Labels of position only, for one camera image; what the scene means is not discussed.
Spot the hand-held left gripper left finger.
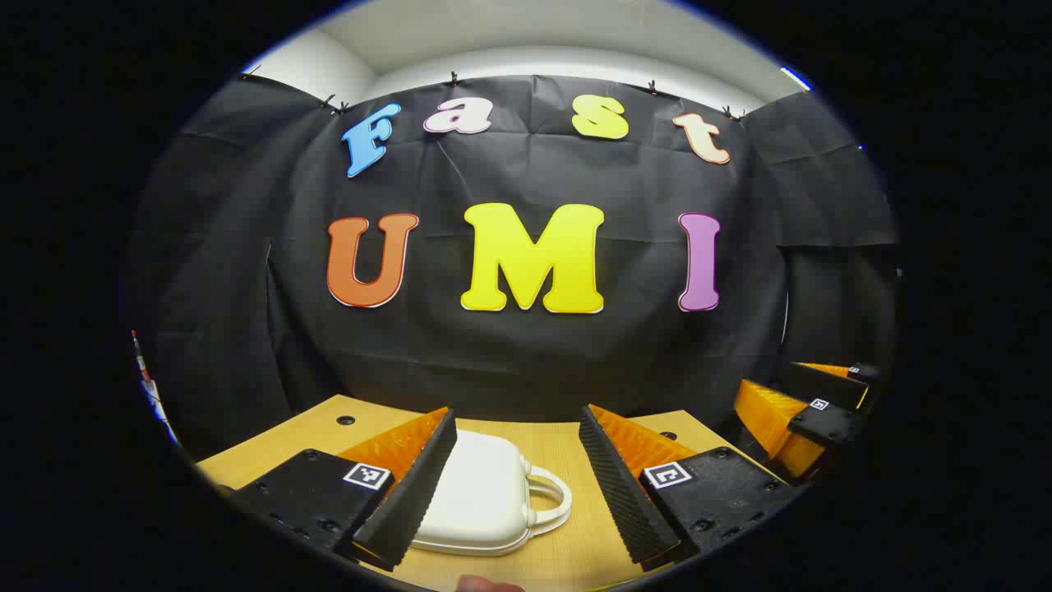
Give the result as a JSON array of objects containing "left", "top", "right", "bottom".
[{"left": 215, "top": 406, "right": 459, "bottom": 573}]

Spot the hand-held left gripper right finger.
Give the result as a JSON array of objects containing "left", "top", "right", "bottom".
[{"left": 579, "top": 403, "right": 805, "bottom": 573}]

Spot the white suitcase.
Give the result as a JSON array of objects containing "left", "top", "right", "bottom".
[{"left": 411, "top": 429, "right": 574, "bottom": 557}]

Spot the black backdrop cloth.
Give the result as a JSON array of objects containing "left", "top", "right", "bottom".
[{"left": 123, "top": 74, "right": 901, "bottom": 461}]

